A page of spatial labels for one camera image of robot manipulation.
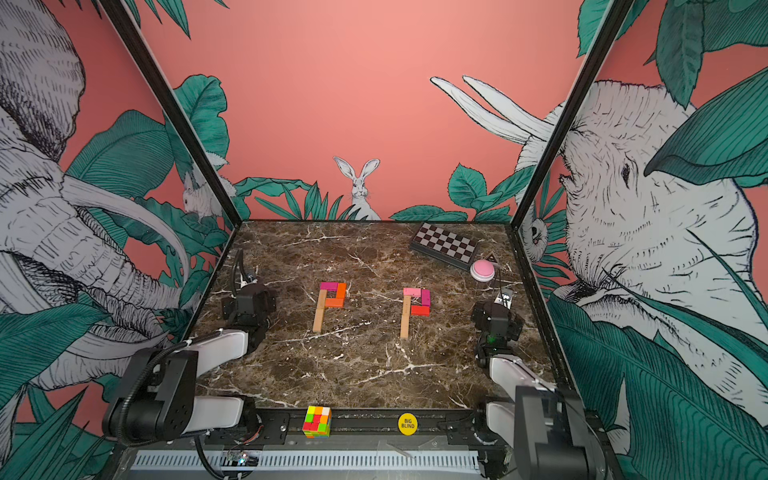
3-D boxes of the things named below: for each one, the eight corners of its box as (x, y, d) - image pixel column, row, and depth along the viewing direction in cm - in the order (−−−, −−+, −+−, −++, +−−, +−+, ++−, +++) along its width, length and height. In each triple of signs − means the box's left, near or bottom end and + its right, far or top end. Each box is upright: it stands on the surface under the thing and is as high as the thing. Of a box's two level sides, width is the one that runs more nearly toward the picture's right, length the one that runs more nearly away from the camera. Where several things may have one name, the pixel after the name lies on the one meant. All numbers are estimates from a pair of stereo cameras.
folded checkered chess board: (408, 249, 115) (409, 243, 112) (423, 226, 123) (423, 219, 120) (468, 273, 108) (471, 267, 105) (479, 247, 116) (482, 240, 113)
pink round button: (471, 281, 106) (473, 277, 104) (468, 263, 111) (469, 259, 109) (495, 281, 106) (497, 277, 104) (490, 263, 111) (492, 259, 109)
